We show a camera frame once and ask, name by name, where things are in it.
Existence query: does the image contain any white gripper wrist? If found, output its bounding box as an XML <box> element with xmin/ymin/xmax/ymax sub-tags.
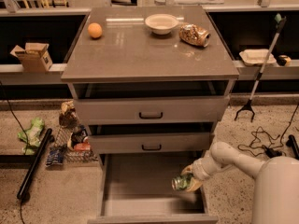
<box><xmin>181</xmin><ymin>158</ymin><xmax>215</xmax><ymax>192</ymax></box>

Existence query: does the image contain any green crushed can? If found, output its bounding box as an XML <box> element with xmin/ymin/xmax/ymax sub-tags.
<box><xmin>171</xmin><ymin>174</ymin><xmax>192</xmax><ymax>190</ymax></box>

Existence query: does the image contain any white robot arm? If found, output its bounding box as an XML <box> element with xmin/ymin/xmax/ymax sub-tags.
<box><xmin>181</xmin><ymin>142</ymin><xmax>299</xmax><ymax>224</ymax></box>

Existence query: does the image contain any grey bottom drawer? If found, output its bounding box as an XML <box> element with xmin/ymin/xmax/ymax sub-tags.
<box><xmin>87</xmin><ymin>152</ymin><xmax>218</xmax><ymax>224</ymax></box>

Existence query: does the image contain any grey drawer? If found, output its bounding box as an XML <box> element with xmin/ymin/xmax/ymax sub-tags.
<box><xmin>87</xmin><ymin>152</ymin><xmax>218</xmax><ymax>224</ymax></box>
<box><xmin>74</xmin><ymin>97</ymin><xmax>229</xmax><ymax>125</ymax></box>
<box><xmin>89</xmin><ymin>133</ymin><xmax>214</xmax><ymax>154</ymax></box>

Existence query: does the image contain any grey top drawer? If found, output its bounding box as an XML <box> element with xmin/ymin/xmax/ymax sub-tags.
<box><xmin>74</xmin><ymin>97</ymin><xmax>229</xmax><ymax>125</ymax></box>

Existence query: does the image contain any grey middle drawer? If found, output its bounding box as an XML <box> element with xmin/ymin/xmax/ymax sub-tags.
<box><xmin>89</xmin><ymin>133</ymin><xmax>214</xmax><ymax>154</ymax></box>

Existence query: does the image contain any grey drawer cabinet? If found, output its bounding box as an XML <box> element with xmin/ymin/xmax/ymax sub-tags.
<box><xmin>61</xmin><ymin>6</ymin><xmax>240</xmax><ymax>224</ymax></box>

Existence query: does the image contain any brown gold crushed can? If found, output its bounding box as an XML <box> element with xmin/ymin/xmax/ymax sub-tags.
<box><xmin>178</xmin><ymin>24</ymin><xmax>210</xmax><ymax>48</ymax></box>

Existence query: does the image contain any black pole right floor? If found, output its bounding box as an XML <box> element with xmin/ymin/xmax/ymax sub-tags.
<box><xmin>286</xmin><ymin>134</ymin><xmax>299</xmax><ymax>160</ymax></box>

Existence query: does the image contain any red snack packet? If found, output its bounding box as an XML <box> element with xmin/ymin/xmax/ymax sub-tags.
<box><xmin>74</xmin><ymin>143</ymin><xmax>91</xmax><ymax>151</ymax></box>

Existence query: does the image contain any white foam tray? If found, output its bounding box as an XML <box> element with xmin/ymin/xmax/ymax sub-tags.
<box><xmin>239</xmin><ymin>49</ymin><xmax>268</xmax><ymax>66</ymax></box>

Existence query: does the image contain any brown snack bag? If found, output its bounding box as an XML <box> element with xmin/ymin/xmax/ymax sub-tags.
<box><xmin>59</xmin><ymin>101</ymin><xmax>78</xmax><ymax>128</ymax></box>

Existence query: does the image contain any blue snack bag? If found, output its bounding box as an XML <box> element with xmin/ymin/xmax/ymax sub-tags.
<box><xmin>46</xmin><ymin>147</ymin><xmax>65</xmax><ymax>167</ymax></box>

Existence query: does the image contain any yellow black tape measure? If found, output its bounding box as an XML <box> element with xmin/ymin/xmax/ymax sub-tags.
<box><xmin>277</xmin><ymin>55</ymin><xmax>292</xmax><ymax>66</ymax></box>

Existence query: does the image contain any white bowl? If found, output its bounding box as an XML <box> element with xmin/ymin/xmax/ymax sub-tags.
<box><xmin>145</xmin><ymin>14</ymin><xmax>178</xmax><ymax>35</ymax></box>

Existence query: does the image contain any black pole on floor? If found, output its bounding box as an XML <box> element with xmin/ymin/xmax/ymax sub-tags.
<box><xmin>17</xmin><ymin>129</ymin><xmax>52</xmax><ymax>201</ymax></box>

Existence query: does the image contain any green chip bag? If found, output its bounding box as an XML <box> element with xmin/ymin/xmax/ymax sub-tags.
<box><xmin>18</xmin><ymin>117</ymin><xmax>45</xmax><ymax>155</ymax></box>

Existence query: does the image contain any orange fruit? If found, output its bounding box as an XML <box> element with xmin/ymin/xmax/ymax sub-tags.
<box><xmin>88</xmin><ymin>22</ymin><xmax>102</xmax><ymax>39</ymax></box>

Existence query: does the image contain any grabber reacher tool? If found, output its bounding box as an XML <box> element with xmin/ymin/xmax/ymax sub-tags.
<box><xmin>235</xmin><ymin>13</ymin><xmax>287</xmax><ymax>121</ymax></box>

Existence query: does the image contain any cardboard box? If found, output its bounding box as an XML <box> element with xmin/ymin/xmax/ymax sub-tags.
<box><xmin>10</xmin><ymin>43</ymin><xmax>52</xmax><ymax>73</ymax></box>

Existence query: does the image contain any black power cable adapter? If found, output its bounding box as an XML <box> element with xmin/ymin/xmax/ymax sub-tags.
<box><xmin>237</xmin><ymin>105</ymin><xmax>299</xmax><ymax>159</ymax></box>

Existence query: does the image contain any wire mesh basket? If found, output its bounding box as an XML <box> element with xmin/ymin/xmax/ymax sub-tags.
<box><xmin>54</xmin><ymin>128</ymin><xmax>98</xmax><ymax>162</ymax></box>

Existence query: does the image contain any black cable left floor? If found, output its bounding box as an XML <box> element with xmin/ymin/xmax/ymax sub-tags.
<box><xmin>0</xmin><ymin>81</ymin><xmax>31</xmax><ymax>224</ymax></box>

